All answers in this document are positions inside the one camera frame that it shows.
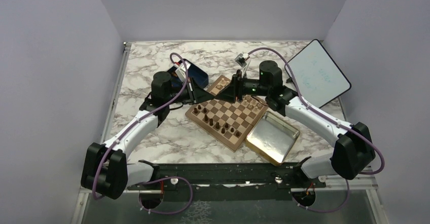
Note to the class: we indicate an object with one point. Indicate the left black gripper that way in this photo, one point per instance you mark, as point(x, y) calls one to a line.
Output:
point(196, 95)

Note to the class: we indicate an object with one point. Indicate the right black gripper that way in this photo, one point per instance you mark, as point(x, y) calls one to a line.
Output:
point(235, 89)

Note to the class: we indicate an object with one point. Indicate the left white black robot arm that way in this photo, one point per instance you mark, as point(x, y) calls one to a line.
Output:
point(149, 117)

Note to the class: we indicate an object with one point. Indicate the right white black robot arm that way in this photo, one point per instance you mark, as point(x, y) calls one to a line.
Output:
point(353, 149)

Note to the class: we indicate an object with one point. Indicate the wooden chess board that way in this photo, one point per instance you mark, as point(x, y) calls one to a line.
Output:
point(242, 116)

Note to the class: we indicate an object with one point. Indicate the blue square tin tray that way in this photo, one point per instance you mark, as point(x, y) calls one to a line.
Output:
point(200, 77)

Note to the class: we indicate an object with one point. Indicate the gold metal tin lid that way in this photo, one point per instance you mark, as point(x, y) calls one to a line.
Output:
point(272, 138)

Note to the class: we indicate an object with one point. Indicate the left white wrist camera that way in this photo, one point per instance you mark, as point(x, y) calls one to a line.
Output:
point(181, 68)

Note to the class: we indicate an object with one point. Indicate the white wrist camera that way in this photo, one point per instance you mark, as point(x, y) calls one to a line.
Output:
point(243, 60)
point(181, 68)

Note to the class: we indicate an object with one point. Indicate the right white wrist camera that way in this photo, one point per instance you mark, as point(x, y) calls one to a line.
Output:
point(243, 60)

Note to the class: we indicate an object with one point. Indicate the small whiteboard black frame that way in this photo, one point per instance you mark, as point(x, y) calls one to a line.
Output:
point(318, 77)

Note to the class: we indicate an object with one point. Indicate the aluminium frame rail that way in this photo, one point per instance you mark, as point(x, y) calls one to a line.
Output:
point(105, 169)

